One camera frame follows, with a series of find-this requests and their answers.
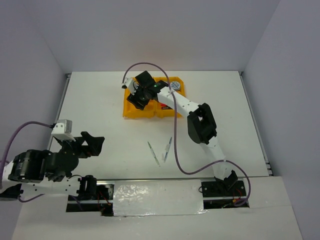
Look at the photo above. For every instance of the foil-covered base plate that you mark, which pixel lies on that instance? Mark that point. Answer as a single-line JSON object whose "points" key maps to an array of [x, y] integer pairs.
{"points": [[157, 198]]}

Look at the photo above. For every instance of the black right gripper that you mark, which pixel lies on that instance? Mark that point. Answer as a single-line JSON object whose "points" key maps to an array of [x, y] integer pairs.
{"points": [[134, 99]]}

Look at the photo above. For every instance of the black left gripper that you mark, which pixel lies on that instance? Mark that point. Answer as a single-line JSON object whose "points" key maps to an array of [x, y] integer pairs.
{"points": [[93, 149]]}

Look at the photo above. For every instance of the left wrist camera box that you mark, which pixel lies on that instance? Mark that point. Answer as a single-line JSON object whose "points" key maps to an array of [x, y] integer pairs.
{"points": [[63, 130]]}

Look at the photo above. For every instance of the round blue-white tin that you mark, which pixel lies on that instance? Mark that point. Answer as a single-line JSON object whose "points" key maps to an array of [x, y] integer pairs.
{"points": [[175, 85]]}

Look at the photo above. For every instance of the black highlighter blue tip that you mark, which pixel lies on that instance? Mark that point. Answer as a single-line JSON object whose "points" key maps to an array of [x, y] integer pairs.
{"points": [[166, 108]]}

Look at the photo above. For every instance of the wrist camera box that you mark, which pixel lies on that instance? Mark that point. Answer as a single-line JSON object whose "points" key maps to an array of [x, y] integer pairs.
{"points": [[129, 83], [63, 130]]}

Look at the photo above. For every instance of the green clear pen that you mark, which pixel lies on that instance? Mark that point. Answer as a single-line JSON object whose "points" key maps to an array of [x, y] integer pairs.
{"points": [[153, 154]]}

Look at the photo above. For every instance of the black mounting rail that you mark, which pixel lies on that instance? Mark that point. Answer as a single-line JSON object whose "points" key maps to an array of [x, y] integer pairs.
{"points": [[214, 197]]}

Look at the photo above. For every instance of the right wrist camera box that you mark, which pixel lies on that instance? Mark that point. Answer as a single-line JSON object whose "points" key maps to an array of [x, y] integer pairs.
{"points": [[129, 83]]}

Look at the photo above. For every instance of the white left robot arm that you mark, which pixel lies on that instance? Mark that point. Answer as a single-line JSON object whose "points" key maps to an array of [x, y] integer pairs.
{"points": [[30, 168]]}

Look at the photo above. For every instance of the blue clear pen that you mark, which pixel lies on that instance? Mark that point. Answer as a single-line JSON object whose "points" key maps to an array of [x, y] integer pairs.
{"points": [[167, 149]]}

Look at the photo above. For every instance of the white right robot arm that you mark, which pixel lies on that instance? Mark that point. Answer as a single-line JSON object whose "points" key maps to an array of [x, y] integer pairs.
{"points": [[201, 124]]}

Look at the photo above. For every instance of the orange four-compartment organizer tray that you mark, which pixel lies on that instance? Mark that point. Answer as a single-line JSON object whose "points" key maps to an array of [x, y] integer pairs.
{"points": [[153, 109]]}

